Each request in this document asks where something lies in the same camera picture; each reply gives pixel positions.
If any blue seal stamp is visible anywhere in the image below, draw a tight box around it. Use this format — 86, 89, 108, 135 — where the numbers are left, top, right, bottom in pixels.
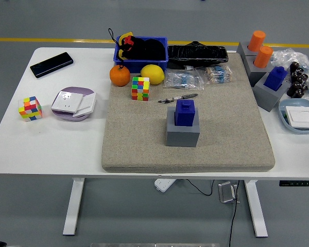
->
175, 99, 199, 127
264, 66, 288, 91

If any grey seal holder block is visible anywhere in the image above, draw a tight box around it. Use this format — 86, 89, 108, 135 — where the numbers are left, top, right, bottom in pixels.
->
244, 55, 275, 87
254, 74, 291, 113
236, 41, 260, 61
166, 107, 201, 148

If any orange cylinder seal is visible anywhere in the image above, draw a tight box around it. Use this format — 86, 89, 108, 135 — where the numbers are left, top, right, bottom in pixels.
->
254, 46, 274, 69
248, 30, 267, 52

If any white table leg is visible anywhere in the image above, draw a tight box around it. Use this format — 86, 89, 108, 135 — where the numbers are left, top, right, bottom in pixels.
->
244, 180, 269, 238
62, 177, 85, 236

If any twisted rubik's cube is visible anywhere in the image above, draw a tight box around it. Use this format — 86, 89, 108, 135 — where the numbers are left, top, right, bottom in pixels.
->
18, 96, 43, 122

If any purple tray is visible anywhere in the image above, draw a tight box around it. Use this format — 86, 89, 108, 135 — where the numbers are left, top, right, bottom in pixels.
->
51, 86, 96, 122

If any white power strip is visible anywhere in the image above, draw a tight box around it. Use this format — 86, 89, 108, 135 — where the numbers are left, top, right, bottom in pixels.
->
154, 178, 176, 192

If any grey-brown mat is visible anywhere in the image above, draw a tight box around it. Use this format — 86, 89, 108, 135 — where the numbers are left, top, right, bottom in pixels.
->
101, 52, 276, 173

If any black smartphone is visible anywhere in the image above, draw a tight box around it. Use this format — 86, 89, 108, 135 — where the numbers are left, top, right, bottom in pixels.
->
30, 51, 75, 79

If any orange fruit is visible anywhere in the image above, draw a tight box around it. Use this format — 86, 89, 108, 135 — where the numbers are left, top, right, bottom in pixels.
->
109, 64, 131, 87

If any neat rubik's cube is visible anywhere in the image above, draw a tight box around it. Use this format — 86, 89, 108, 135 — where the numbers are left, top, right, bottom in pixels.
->
131, 76, 151, 101

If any black silver pen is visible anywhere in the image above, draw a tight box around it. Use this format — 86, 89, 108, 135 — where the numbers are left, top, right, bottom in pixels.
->
158, 93, 199, 104

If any blue plastic bin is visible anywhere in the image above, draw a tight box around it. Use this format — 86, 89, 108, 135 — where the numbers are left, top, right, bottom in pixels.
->
113, 36, 169, 74

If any yellow lemon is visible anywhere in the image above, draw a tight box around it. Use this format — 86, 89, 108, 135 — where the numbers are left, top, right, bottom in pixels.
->
140, 64, 165, 85

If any black pouch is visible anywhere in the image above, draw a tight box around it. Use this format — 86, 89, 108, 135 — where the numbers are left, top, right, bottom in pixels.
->
123, 37, 165, 60

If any large clear resistor bag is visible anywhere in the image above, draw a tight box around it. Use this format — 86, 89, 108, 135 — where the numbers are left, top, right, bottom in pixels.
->
162, 69, 205, 91

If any black keyboard in plastic wrap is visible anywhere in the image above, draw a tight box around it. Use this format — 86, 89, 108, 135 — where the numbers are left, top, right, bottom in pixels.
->
167, 41, 229, 69

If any small clear resistor bag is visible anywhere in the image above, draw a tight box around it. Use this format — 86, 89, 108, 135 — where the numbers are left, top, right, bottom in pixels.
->
203, 64, 234, 85

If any black table control panel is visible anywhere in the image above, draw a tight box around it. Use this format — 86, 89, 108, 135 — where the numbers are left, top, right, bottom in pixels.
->
279, 180, 309, 187

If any light blue tray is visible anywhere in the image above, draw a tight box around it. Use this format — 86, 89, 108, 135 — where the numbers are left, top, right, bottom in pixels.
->
278, 98, 309, 135

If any dark knobs cluster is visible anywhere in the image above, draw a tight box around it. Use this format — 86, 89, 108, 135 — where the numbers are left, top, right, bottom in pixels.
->
287, 61, 309, 99

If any crumpled clear plastic bag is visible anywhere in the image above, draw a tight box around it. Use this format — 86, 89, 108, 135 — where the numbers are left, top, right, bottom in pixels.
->
270, 47, 309, 101

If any white wall socket panel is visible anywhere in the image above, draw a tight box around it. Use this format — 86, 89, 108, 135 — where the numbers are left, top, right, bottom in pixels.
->
51, 91, 84, 114

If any white switch panel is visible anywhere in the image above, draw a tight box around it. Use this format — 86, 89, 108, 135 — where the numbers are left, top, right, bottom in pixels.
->
285, 105, 309, 129
72, 92, 97, 118

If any silver metal bracket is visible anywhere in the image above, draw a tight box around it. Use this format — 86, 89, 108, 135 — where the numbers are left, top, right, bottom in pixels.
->
218, 181, 239, 204

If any black floor cable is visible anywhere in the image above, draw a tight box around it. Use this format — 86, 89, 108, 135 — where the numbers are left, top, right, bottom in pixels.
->
185, 179, 241, 247

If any yellow charm with black cord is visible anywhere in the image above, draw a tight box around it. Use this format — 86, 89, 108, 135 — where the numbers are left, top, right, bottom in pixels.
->
108, 27, 135, 69

